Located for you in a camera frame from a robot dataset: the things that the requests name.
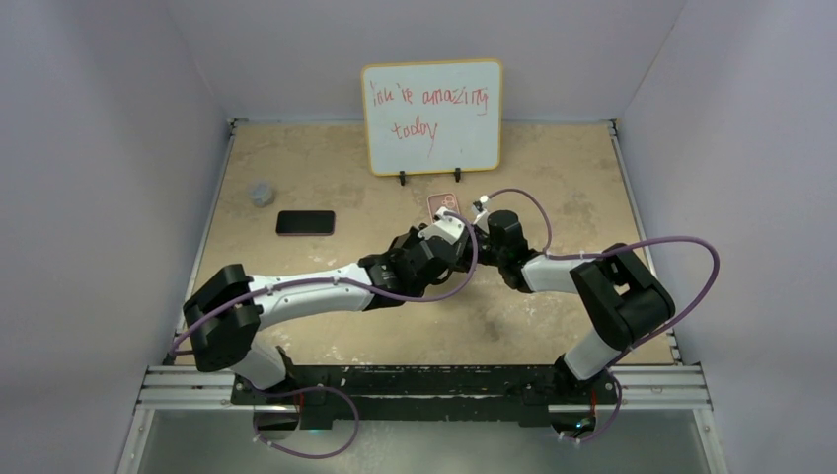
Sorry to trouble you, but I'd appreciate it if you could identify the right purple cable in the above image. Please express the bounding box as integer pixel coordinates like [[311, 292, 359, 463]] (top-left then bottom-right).
[[487, 188, 722, 446]]

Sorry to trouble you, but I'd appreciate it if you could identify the black whiteboard stand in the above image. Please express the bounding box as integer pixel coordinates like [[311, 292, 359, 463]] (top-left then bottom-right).
[[397, 167, 464, 187]]

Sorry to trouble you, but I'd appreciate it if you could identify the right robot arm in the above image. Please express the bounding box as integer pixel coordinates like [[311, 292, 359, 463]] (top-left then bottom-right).
[[476, 210, 675, 402]]

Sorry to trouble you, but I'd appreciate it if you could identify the aluminium frame rail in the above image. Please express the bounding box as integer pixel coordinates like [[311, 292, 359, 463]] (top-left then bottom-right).
[[117, 364, 728, 473]]

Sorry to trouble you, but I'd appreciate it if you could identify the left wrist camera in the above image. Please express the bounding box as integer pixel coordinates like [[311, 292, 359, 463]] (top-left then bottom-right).
[[418, 206, 474, 244]]

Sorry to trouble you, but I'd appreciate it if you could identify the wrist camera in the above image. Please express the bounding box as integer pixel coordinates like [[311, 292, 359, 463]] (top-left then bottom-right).
[[472, 195, 491, 233], [418, 206, 474, 244]]

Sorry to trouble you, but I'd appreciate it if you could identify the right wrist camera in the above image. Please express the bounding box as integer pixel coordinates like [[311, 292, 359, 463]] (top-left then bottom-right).
[[472, 195, 491, 233]]

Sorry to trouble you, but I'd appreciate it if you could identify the bare phone with purple edge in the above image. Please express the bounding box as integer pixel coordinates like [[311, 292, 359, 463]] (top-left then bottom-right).
[[275, 210, 336, 236]]

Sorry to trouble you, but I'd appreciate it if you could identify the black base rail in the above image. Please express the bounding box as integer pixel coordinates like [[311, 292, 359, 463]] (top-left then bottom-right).
[[231, 364, 618, 435]]

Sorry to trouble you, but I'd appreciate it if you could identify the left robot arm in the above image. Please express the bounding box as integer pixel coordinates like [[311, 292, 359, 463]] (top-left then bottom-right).
[[180, 221, 479, 404]]

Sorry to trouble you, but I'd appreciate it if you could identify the white board with yellow frame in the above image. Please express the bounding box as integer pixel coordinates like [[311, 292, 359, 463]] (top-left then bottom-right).
[[360, 58, 503, 177]]

